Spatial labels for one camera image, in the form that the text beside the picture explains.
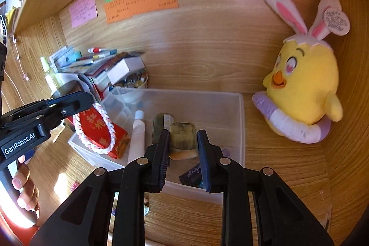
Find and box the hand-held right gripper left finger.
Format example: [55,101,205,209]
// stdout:
[30,128,171,246]

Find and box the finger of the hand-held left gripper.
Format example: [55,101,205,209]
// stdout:
[43,91,94,131]

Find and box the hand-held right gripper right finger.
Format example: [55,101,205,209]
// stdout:
[196,128,335,246]

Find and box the dark small box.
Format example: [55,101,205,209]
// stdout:
[179,167,208,187]

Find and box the red gift pouch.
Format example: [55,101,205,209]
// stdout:
[72,103,129,160]

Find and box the olive soap bar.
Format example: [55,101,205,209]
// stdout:
[169,121,200,160]

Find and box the dark green bottle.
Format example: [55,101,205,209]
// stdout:
[152,113,175,145]

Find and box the white pink cosmetic tube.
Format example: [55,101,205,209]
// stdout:
[128,110,146,167]

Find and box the clear plastic bin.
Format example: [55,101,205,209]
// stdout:
[68,87,246,205]

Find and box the person's left hand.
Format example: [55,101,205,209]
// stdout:
[12,154,39,212]

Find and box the brown mug with lid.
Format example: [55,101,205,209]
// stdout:
[51,80,87,99]

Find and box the yellow green spray bottle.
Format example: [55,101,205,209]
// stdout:
[40,56,62,97]

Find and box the stack of booklets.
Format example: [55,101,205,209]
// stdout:
[58,51,145,99]

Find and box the white sachet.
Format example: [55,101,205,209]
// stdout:
[49,46,75,66]

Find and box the red white marker pen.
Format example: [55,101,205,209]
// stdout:
[88,47,117,54]

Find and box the white box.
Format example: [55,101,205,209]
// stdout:
[107,57,145,85]

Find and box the white bowl of beads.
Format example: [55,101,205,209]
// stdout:
[108,69,149,104]

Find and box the pink paper note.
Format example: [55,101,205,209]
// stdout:
[68,0,98,29]

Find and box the orange paper note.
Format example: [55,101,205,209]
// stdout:
[103,0,179,25]

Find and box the yellow chick plush toy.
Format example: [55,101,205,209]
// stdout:
[252,0,351,145]

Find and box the white cable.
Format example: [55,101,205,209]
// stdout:
[10,33,31,82]

